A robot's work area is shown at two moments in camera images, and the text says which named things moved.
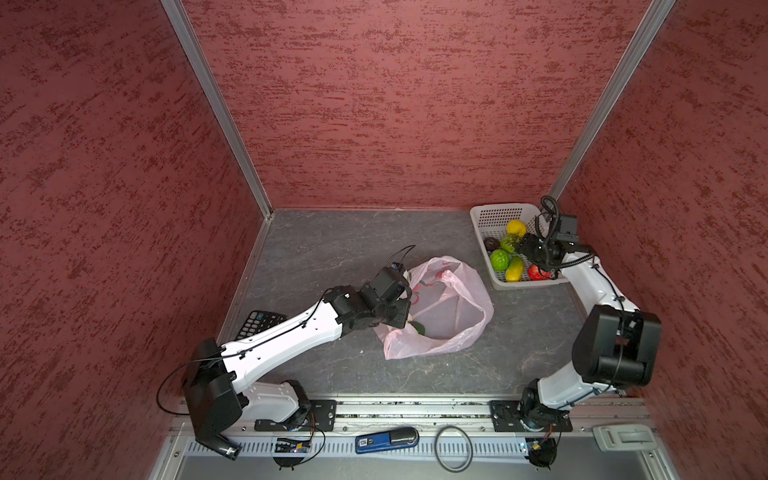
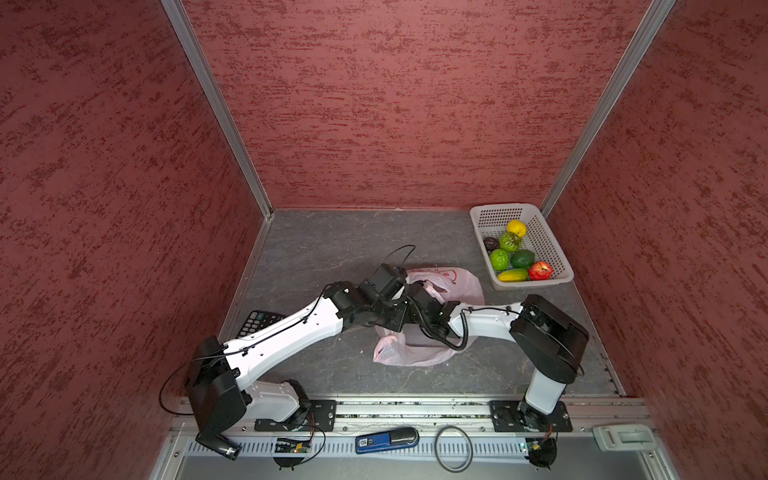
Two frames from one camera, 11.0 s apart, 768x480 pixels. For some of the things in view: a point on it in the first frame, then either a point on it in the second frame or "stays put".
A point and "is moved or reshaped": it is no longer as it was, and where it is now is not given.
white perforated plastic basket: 490,221 stays put
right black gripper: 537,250 → 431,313
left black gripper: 398,320 stays put
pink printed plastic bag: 450,304 is moved or reshaped
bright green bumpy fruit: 499,259 stays put
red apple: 534,273 stays put
